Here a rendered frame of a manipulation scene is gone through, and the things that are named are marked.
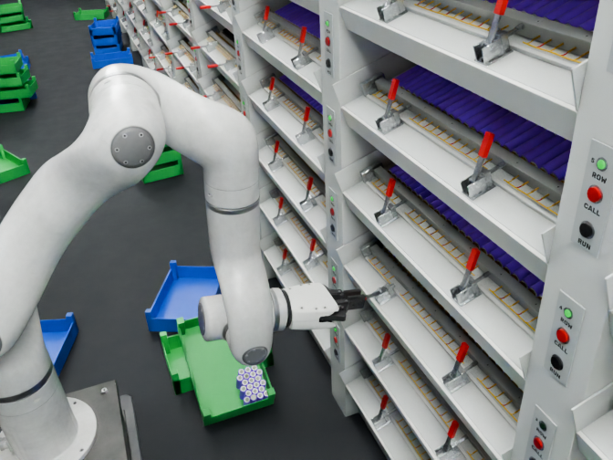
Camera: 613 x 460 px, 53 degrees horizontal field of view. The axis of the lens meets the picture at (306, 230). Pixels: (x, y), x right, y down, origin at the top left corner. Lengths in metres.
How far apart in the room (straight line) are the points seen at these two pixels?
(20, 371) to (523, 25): 0.93
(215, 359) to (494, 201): 1.15
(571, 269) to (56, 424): 0.92
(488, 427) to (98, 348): 1.37
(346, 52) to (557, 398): 0.72
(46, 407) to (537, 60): 0.96
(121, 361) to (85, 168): 1.22
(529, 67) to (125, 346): 1.60
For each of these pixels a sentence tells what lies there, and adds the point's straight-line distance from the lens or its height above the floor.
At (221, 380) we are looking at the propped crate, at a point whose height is 0.05.
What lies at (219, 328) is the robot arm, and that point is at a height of 0.59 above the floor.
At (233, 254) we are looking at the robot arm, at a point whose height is 0.75.
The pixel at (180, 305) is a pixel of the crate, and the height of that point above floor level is 0.00.
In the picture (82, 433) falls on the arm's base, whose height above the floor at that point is 0.38.
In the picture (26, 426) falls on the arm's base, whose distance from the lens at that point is 1.24.
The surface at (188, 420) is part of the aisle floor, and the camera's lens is 1.81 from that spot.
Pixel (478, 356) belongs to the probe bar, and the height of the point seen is 0.56.
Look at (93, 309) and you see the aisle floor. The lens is 2.28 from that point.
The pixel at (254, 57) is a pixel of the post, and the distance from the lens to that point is 1.91.
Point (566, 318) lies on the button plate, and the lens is 0.79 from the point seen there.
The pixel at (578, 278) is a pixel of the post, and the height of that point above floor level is 0.90.
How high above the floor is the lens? 1.32
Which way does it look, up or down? 31 degrees down
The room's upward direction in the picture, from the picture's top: 3 degrees counter-clockwise
